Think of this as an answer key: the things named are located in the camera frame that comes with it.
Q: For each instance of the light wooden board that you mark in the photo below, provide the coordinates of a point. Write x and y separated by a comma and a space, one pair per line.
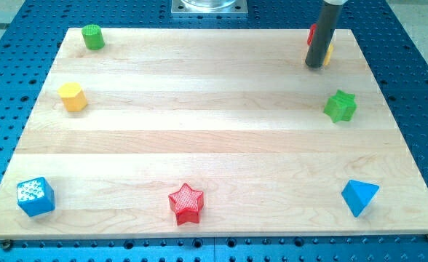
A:
233, 113

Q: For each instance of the red star block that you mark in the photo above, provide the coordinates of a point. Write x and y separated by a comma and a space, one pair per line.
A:
187, 204

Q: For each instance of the blue cube block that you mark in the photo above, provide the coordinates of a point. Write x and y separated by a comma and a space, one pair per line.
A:
35, 196

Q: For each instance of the green star block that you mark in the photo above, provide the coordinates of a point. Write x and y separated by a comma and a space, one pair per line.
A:
341, 106

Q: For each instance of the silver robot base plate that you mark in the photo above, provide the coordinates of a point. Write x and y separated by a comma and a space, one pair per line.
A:
209, 8

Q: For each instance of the green cylinder block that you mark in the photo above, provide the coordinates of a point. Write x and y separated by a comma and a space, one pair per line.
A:
93, 37

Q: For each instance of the yellow hexagon block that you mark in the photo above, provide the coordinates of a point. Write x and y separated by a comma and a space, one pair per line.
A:
72, 96

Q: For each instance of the yellow heart block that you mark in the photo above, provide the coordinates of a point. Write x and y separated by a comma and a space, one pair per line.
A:
328, 55

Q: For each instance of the blue triangle block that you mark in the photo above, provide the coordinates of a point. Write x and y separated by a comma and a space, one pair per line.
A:
358, 195

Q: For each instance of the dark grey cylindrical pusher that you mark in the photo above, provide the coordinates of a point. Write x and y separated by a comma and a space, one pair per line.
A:
323, 34

